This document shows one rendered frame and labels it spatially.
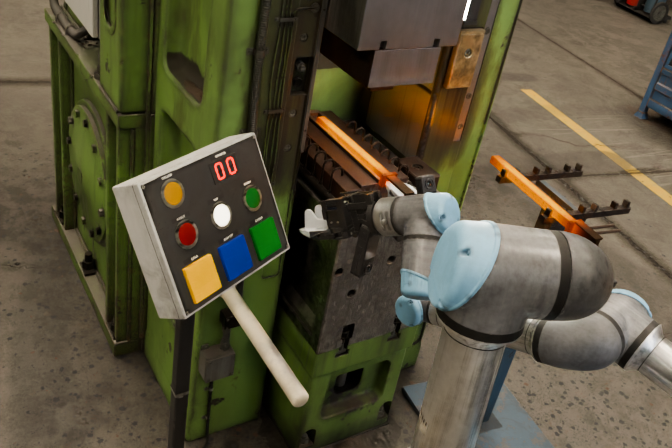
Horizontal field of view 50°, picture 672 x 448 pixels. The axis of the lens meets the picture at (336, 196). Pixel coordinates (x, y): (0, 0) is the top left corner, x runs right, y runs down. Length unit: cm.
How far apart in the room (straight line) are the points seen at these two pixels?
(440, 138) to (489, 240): 131
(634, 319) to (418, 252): 49
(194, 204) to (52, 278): 169
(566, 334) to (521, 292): 58
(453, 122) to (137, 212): 111
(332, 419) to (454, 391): 144
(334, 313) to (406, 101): 67
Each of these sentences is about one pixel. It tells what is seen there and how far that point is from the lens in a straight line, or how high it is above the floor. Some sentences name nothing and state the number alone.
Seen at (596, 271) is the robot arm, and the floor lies 144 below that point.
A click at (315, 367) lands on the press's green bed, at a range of 215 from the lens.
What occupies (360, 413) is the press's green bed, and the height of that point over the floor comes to 12.
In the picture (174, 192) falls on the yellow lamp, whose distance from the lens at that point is 141.
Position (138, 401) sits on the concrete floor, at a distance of 259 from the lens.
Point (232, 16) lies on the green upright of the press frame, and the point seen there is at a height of 140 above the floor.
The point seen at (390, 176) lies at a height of 102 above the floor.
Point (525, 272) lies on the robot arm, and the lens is 89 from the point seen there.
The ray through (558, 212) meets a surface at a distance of 201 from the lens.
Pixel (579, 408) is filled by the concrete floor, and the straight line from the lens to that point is 298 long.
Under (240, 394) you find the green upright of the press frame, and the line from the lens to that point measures 240.
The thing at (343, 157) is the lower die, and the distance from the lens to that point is 200.
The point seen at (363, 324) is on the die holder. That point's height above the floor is 54.
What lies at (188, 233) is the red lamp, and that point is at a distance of 143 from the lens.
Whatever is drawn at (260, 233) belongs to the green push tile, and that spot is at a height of 103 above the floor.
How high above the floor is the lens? 191
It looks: 31 degrees down
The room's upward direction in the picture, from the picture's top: 11 degrees clockwise
